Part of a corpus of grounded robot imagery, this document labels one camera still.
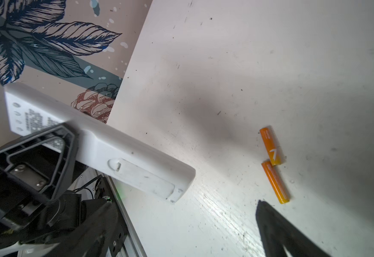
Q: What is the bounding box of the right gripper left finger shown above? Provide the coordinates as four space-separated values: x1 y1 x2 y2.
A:
45 202 119 257

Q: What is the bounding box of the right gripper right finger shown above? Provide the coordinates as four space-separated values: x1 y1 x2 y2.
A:
255 201 329 257

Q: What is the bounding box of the orange battery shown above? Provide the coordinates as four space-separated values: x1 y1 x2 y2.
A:
260 127 283 166
262 161 290 204

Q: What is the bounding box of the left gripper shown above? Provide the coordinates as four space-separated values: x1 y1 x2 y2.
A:
0 123 88 254

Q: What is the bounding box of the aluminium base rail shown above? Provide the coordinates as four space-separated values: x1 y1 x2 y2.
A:
73 168 147 257

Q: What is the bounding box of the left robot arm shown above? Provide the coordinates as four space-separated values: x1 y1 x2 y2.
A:
0 123 129 257

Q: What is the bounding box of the white remote control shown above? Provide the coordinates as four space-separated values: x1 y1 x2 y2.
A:
4 83 196 203

